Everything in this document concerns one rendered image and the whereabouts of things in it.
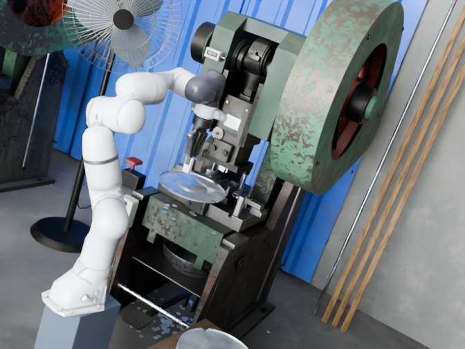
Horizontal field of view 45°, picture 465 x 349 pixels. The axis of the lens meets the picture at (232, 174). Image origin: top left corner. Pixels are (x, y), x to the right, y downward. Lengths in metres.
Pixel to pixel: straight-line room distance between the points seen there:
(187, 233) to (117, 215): 0.70
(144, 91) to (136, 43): 1.12
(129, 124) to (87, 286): 0.57
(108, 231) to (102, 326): 0.41
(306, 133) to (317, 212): 1.69
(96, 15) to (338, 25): 1.32
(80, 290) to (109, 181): 0.39
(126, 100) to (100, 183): 0.27
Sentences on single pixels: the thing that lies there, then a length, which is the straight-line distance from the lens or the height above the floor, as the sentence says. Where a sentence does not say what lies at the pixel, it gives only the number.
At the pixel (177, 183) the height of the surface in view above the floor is 0.78.
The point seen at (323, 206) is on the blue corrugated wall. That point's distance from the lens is 3.62.
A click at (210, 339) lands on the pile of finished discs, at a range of 2.17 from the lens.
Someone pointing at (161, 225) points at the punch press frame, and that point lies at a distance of 2.51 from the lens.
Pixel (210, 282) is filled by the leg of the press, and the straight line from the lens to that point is 2.39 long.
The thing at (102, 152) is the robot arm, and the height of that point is 1.00.
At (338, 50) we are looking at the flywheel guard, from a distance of 1.99.
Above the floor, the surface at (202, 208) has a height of 0.68.
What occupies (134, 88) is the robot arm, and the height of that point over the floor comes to 1.20.
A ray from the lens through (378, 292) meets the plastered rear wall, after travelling 3.71.
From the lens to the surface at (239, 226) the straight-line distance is 2.43.
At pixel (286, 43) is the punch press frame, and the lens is 2.33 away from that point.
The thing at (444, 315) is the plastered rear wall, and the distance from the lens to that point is 3.68.
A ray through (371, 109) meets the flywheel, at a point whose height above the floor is 1.33.
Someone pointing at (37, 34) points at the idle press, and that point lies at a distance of 3.29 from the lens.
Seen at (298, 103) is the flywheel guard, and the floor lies 1.29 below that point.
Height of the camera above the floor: 1.56
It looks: 17 degrees down
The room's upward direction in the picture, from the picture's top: 19 degrees clockwise
